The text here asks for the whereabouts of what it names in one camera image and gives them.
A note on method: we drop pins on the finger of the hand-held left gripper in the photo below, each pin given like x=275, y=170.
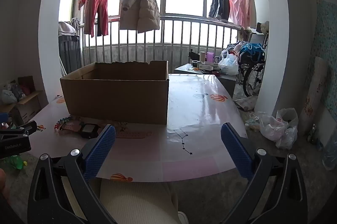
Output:
x=26, y=127

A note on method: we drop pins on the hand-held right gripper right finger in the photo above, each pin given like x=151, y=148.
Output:
x=237, y=152

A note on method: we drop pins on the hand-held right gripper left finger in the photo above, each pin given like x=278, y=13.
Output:
x=101, y=152

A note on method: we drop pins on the brown cardboard box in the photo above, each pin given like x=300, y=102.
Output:
x=115, y=97

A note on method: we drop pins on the person's left hand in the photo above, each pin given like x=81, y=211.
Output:
x=2, y=181

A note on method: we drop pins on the green plastic toy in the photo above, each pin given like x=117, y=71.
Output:
x=15, y=162

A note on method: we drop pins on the open printed cardboard box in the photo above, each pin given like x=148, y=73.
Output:
x=26, y=105

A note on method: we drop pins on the pale plastic bag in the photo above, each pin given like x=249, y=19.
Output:
x=8, y=97

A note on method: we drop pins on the plastic bags on floor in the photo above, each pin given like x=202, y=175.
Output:
x=273, y=129

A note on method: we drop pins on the pink printed tablecloth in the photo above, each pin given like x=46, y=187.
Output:
x=205, y=113

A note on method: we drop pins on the dark side table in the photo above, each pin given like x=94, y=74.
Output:
x=226, y=81

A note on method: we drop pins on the wheelchair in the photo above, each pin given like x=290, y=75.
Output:
x=252, y=76

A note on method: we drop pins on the dark grey cabinet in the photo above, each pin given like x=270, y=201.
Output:
x=69, y=55

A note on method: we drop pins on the flat cardboard packet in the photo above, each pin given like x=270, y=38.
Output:
x=208, y=66

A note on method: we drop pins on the purple cup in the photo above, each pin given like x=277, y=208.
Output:
x=210, y=57

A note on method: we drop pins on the cardboard tube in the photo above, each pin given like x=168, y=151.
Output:
x=202, y=56

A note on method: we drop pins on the blue garment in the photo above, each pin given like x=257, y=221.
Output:
x=251, y=51

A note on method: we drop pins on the black device on stand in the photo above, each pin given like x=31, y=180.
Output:
x=194, y=55

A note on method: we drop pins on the folded cloth on cabinet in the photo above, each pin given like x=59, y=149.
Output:
x=67, y=28

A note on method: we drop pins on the beige hat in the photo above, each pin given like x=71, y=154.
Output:
x=262, y=27

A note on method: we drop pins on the metal balcony railing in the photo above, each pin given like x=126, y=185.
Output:
x=158, y=36

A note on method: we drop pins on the pink hanging shirt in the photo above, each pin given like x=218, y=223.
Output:
x=241, y=7

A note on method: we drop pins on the red hanging garment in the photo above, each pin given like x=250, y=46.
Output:
x=98, y=0

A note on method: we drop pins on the beige puffer coat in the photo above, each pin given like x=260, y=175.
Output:
x=139, y=7

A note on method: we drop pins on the dark hanging jacket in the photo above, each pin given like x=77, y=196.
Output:
x=218, y=2

